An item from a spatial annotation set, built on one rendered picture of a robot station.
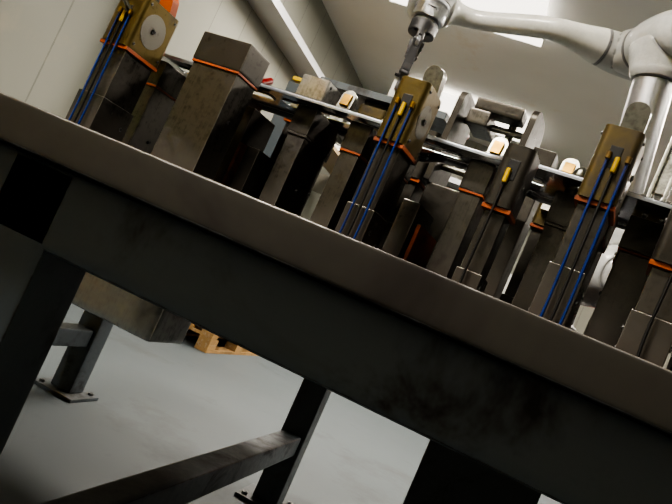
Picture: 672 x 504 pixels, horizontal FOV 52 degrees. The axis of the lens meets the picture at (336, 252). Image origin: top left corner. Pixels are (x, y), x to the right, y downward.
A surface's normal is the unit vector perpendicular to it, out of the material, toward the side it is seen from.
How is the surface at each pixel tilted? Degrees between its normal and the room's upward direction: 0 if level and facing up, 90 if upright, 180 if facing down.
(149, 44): 90
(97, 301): 90
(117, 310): 90
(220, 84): 90
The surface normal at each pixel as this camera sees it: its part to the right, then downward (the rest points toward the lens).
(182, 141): -0.36, -0.22
